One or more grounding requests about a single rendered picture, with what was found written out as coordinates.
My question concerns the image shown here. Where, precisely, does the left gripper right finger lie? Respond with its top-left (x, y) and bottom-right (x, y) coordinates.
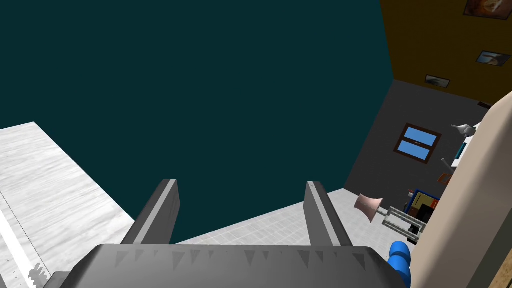
top-left (302, 180), bottom-right (354, 247)

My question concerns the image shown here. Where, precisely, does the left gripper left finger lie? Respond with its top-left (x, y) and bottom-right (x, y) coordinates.
top-left (120, 178), bottom-right (181, 246)

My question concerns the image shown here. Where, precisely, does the blue door knob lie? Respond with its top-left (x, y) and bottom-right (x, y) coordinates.
top-left (387, 239), bottom-right (413, 288)

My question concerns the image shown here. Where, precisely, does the brown framed window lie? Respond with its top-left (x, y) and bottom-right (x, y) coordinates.
top-left (392, 122), bottom-right (443, 165)

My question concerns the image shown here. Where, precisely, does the beige door leaf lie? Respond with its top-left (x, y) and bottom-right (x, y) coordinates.
top-left (409, 91), bottom-right (512, 288)

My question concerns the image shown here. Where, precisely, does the framed wall picture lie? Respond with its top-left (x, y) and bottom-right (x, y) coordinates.
top-left (424, 74), bottom-right (452, 89)
top-left (475, 50), bottom-right (512, 68)
top-left (462, 0), bottom-right (512, 21)

